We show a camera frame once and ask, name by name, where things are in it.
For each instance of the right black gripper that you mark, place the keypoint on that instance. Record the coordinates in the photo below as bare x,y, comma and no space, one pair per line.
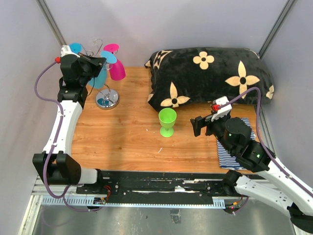
198,122

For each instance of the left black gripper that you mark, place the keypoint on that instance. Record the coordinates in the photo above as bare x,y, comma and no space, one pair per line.
97,63

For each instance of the light blue wine glass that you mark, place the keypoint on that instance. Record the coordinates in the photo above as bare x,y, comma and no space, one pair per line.
99,81

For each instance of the green wine glass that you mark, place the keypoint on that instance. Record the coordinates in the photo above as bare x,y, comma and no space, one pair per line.
167,118

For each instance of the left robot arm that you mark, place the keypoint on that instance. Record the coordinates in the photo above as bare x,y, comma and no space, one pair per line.
54,164

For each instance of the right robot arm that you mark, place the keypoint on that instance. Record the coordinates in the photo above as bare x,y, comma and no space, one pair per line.
234,136

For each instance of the dark blue wine glass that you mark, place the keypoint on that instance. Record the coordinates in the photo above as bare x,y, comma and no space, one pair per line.
75,47

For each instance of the pink wine glass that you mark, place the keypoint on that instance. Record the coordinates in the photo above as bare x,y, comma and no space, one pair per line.
117,71

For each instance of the chrome wine glass rack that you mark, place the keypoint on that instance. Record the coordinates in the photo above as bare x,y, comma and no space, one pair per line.
106,97

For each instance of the black floral pillow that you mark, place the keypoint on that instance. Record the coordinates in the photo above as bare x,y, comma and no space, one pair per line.
203,74

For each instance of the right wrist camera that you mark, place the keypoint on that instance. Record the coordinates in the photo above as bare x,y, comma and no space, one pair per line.
220,108

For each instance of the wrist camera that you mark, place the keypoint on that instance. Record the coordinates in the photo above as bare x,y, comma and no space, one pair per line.
65,50
220,108

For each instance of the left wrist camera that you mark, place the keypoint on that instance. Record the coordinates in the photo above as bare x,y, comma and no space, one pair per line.
65,50

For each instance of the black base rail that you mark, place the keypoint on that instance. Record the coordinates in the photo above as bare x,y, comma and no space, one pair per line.
161,189

